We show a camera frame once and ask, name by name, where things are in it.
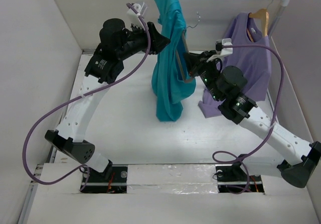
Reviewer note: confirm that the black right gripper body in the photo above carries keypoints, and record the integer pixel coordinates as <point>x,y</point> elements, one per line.
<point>207,71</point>

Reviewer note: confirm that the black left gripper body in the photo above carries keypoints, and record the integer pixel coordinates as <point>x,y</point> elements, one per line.
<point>136,42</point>

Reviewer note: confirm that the grey metal hanger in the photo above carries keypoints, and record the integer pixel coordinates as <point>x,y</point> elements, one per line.
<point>180,57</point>

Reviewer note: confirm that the teal t shirt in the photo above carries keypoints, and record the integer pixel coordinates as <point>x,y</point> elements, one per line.
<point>166,80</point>

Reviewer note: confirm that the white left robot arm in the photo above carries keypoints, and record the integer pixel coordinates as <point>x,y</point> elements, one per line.
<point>116,44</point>

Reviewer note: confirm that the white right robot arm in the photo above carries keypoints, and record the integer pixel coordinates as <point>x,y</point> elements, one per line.
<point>299,157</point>

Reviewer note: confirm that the purple t shirt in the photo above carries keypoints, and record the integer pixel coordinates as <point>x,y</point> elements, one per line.
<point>254,62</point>

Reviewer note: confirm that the wooden hanger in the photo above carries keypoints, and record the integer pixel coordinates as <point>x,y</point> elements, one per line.
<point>263,16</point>

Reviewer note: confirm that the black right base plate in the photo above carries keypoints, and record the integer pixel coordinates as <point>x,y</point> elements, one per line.
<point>233,176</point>

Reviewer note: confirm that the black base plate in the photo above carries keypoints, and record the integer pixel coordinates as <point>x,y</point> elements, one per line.
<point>233,176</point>
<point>115,184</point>

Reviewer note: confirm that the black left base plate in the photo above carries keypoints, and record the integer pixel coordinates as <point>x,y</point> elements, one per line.
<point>115,184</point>

